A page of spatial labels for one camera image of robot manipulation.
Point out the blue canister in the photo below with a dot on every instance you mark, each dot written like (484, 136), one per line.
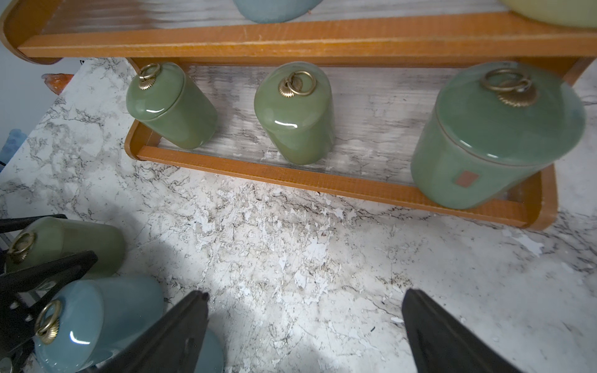
(211, 358)
(91, 321)
(274, 11)

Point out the green canister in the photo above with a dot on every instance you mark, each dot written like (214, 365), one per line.
(50, 238)
(164, 98)
(294, 105)
(493, 126)

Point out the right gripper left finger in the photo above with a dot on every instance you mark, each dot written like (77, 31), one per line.
(172, 344)

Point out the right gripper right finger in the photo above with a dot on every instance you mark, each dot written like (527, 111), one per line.
(440, 343)

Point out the yellow-green canister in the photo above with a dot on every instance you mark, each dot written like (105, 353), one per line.
(574, 13)

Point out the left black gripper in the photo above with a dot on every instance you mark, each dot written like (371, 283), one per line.
(24, 293)

